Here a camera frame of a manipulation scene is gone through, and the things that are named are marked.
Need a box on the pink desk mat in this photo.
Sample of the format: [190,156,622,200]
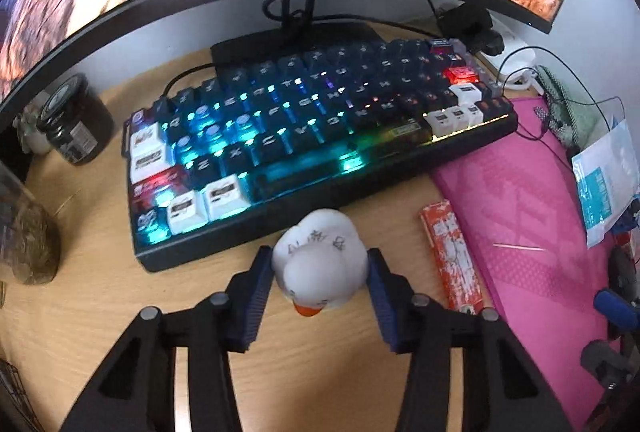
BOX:
[430,95,640,432]

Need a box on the green mesh cloth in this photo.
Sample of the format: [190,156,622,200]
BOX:
[535,65,593,148]

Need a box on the white rubber duck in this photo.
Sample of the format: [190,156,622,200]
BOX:
[271,209,370,318]

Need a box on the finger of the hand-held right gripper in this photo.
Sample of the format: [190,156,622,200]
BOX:
[594,288,640,338]
[580,340,640,393]

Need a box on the black power adapter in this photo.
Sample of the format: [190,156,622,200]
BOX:
[437,5,506,58]

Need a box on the black wire basket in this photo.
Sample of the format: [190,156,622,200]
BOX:
[0,354,46,432]

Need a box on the white power strip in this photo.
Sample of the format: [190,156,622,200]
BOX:
[480,32,546,93]

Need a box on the white blue mask pack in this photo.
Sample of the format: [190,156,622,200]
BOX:
[571,119,640,249]

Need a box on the wooden toothpick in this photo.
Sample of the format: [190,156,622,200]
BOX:
[492,241,546,253]

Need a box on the small white figurine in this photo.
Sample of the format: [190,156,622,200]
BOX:
[12,109,48,155]

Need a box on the backlit mechanical keyboard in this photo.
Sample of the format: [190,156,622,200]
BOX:
[121,32,518,274]

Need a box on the clear container with tea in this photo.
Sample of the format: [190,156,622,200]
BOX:
[0,159,62,286]

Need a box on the red white candy packet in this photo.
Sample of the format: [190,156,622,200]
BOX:
[419,199,485,313]

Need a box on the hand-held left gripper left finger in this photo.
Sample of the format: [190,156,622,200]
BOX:
[60,248,273,432]

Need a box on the thin black cable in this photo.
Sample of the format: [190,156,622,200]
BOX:
[500,45,626,148]

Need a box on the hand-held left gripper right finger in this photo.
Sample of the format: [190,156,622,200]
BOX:
[366,248,573,432]

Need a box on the black monitor stand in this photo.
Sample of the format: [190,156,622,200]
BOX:
[210,0,388,68]

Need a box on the black jar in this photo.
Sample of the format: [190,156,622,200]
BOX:
[37,73,117,166]

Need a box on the black keyboard cable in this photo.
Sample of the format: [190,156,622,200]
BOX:
[164,62,222,102]

